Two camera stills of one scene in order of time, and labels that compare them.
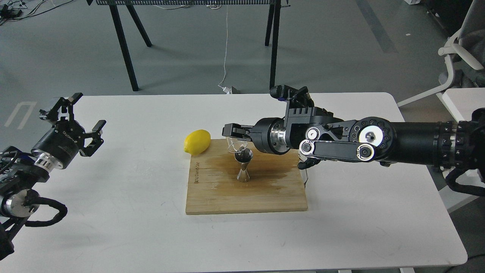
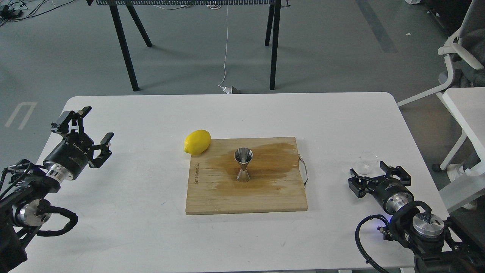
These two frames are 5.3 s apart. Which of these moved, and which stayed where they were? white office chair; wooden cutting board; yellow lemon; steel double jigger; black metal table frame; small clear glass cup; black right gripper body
Moved: black right gripper body; small clear glass cup
Stayed: steel double jigger; black metal table frame; yellow lemon; white office chair; wooden cutting board
